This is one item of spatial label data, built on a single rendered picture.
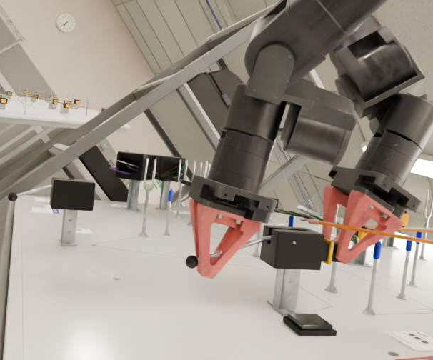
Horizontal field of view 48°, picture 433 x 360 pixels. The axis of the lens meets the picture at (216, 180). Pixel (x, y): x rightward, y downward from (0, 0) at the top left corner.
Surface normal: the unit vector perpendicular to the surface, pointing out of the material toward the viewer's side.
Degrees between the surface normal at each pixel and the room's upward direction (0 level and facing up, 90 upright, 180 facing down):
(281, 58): 132
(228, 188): 95
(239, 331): 49
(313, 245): 94
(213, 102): 90
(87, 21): 90
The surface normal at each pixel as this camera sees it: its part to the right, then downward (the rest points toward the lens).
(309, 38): -0.13, 0.59
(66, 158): 0.37, 0.09
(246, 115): -0.25, -0.07
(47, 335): 0.11, -0.99
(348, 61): -0.29, -0.38
